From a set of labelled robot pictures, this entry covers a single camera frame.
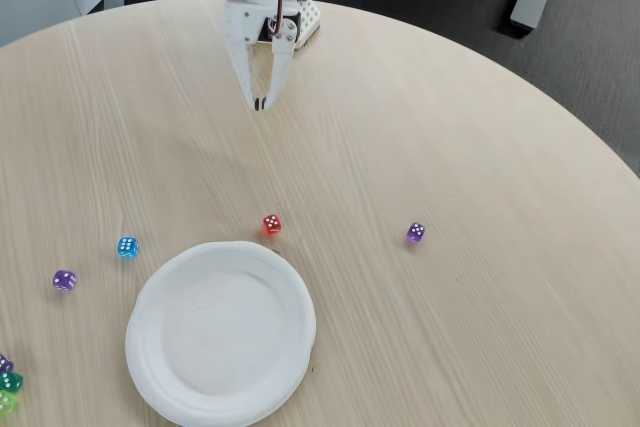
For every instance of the purple translucent dice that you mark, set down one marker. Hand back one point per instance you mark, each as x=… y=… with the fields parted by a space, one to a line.
x=415 y=233
x=64 y=280
x=4 y=363

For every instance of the red translucent dice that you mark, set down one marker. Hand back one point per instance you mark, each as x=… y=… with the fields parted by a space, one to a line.
x=271 y=225

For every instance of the blue translucent dice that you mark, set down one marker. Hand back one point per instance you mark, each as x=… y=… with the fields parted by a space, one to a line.
x=128 y=247

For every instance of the white paper plate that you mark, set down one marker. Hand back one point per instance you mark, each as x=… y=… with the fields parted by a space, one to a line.
x=220 y=332

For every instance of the dark green translucent dice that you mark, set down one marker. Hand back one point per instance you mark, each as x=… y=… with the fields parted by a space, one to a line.
x=11 y=381

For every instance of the light green translucent dice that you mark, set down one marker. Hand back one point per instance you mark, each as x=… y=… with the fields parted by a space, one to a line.
x=6 y=401

